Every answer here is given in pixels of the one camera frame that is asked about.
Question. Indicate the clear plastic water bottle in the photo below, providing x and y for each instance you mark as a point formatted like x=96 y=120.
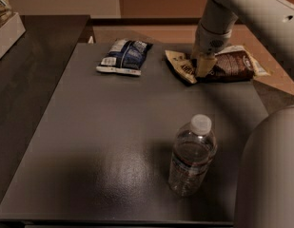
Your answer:
x=193 y=151

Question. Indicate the blue chip bag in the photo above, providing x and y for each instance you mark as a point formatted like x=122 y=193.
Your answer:
x=125 y=57

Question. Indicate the white box with snacks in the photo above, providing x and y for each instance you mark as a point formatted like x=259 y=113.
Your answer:
x=11 y=27

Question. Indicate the brown chip bag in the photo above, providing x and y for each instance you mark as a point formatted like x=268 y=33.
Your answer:
x=234 y=64

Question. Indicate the dark side table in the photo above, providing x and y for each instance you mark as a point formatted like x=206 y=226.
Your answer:
x=29 y=73

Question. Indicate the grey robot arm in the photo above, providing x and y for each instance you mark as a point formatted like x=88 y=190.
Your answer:
x=265 y=187

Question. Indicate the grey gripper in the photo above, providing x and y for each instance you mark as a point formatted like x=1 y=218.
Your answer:
x=211 y=42

